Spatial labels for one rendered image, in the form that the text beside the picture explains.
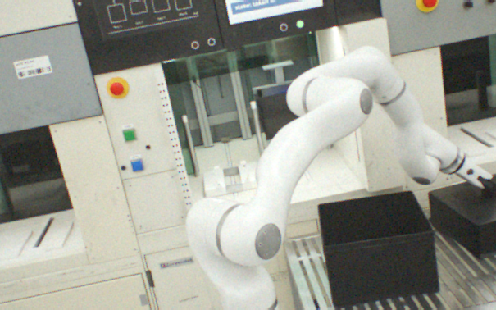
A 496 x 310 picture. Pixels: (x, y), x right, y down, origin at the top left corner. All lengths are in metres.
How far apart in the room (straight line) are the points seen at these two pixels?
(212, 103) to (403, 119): 1.36
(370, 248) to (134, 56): 0.88
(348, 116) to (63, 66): 0.92
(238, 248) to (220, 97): 1.68
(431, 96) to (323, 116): 0.75
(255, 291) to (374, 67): 0.59
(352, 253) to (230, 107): 1.40
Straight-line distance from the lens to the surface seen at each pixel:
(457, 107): 2.58
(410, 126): 1.66
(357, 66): 1.49
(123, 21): 1.88
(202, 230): 1.27
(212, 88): 2.81
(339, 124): 1.35
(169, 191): 2.00
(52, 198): 2.54
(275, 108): 2.46
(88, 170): 1.99
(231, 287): 1.30
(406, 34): 1.97
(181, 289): 2.13
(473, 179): 1.84
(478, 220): 1.81
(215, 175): 2.32
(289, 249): 1.97
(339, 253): 1.59
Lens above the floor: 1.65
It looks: 18 degrees down
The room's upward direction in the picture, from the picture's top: 11 degrees counter-clockwise
